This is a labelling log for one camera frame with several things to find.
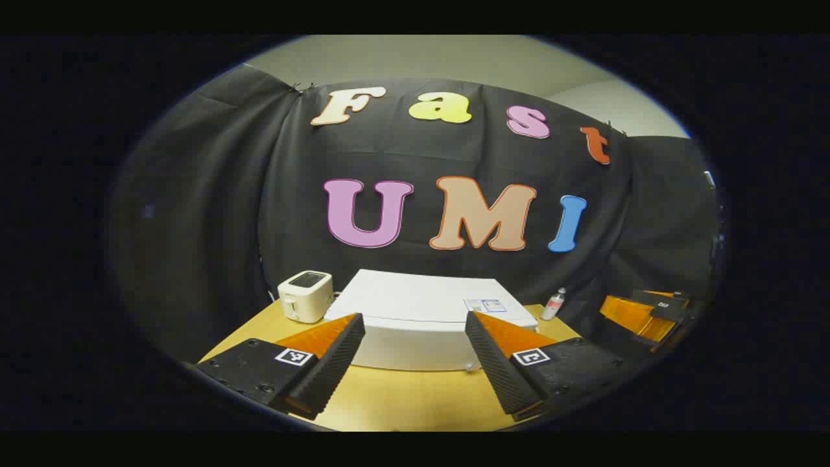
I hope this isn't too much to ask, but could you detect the black backdrop cloth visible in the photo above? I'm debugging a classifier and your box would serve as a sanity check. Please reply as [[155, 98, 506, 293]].
[[110, 63, 724, 364]]

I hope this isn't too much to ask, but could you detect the white toaster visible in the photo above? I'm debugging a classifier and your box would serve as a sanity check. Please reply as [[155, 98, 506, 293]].
[[278, 270, 334, 324]]

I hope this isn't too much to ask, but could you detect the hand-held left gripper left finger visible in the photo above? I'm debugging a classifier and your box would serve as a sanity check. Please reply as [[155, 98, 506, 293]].
[[195, 313, 366, 421]]

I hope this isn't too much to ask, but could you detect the white microwave oven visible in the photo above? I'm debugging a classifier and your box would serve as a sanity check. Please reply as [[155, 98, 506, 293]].
[[324, 269, 539, 372]]

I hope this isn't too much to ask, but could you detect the small clear bottle pink label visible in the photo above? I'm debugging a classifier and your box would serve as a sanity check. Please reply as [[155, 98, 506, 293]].
[[541, 288, 567, 321]]

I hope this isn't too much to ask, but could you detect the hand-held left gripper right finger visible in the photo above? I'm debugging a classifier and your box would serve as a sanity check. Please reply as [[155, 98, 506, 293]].
[[465, 310, 643, 422]]

